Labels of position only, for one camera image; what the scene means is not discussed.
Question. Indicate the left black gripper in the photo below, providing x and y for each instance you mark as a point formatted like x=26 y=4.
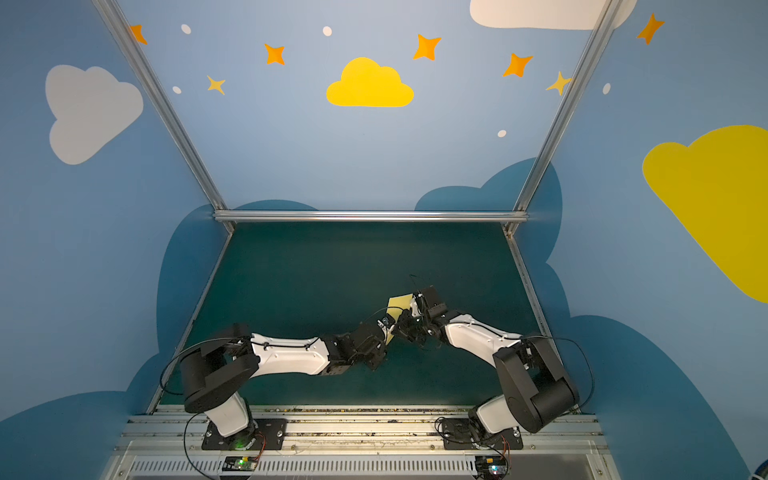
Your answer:
x=380 y=346

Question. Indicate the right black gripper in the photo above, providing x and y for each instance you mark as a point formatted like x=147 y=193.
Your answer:
x=411 y=327

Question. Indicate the yellow square paper sheet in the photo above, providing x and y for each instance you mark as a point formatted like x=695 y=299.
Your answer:
x=399 y=309

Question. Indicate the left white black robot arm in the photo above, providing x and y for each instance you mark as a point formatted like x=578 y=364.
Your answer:
x=213 y=372

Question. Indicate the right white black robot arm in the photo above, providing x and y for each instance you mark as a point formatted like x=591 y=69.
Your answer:
x=536 y=388

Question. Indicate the right green circuit board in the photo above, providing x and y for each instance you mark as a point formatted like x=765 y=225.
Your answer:
x=490 y=468

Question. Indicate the green circuit board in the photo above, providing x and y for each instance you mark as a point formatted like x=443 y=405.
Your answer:
x=240 y=464
x=490 y=468

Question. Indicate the left green circuit board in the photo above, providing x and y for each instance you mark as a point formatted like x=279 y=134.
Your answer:
x=240 y=464

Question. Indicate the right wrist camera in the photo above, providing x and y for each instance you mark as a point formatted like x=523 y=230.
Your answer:
x=429 y=304

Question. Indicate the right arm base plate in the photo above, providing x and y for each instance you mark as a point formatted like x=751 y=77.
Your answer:
x=465 y=434

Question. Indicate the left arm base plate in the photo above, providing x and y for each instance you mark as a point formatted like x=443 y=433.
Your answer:
x=262 y=433

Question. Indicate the rear aluminium frame crossbar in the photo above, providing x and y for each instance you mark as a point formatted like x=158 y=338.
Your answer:
x=256 y=216

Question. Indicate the front aluminium rail bed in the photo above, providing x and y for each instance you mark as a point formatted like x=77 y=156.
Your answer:
x=166 y=444

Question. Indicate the white slotted cable duct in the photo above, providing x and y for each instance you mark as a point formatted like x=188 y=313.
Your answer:
x=347 y=466

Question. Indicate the left aluminium frame post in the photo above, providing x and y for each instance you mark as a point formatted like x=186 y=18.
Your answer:
x=115 y=21

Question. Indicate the aluminium frame post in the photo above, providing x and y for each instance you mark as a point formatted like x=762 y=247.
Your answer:
x=591 y=55
x=115 y=21

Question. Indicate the right aluminium frame post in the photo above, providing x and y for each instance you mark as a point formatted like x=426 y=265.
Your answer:
x=591 y=55

